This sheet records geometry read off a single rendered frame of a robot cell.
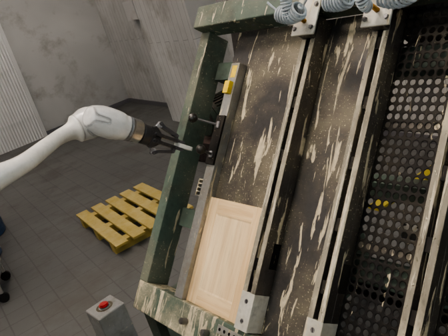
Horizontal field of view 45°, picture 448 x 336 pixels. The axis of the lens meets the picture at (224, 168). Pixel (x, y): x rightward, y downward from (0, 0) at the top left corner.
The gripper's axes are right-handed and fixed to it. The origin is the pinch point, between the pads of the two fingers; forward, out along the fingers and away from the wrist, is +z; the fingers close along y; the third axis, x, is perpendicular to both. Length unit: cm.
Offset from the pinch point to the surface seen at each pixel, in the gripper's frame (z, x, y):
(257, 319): 12, 47, 52
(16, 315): 54, -244, 139
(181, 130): 10.6, -19.5, -8.7
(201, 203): 11.6, 4.4, 19.7
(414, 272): 8, 100, 24
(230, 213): 13.7, 20.4, 20.7
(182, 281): 12, 5, 51
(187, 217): 19.1, -11.7, 26.9
